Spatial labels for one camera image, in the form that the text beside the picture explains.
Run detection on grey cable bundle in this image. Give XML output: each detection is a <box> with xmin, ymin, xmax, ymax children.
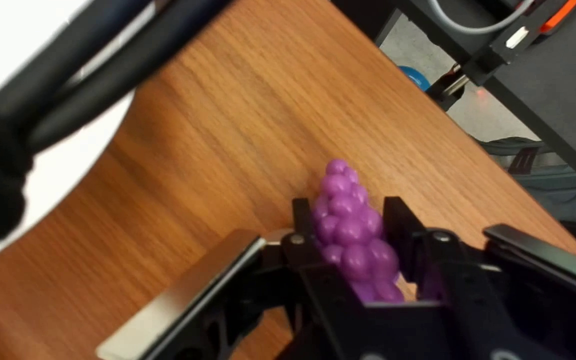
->
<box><xmin>430</xmin><ymin>0</ymin><xmax>537</xmax><ymax>37</ymax></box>

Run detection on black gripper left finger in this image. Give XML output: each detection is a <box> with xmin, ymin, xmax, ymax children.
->
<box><xmin>280</xmin><ymin>196</ymin><xmax>365</xmax><ymax>315</ymax></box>

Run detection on black cable bundle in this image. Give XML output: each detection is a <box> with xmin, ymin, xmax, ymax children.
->
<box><xmin>0</xmin><ymin>0</ymin><xmax>234</xmax><ymax>250</ymax></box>

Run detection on white plastic bowl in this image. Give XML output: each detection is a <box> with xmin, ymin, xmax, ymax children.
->
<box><xmin>0</xmin><ymin>0</ymin><xmax>165</xmax><ymax>271</ymax></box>

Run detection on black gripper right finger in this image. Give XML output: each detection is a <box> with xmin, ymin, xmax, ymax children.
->
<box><xmin>382</xmin><ymin>193</ymin><xmax>481</xmax><ymax>315</ymax></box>

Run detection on purple plastic grapes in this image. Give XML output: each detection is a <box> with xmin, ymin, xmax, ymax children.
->
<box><xmin>310</xmin><ymin>155</ymin><xmax>409</xmax><ymax>305</ymax></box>

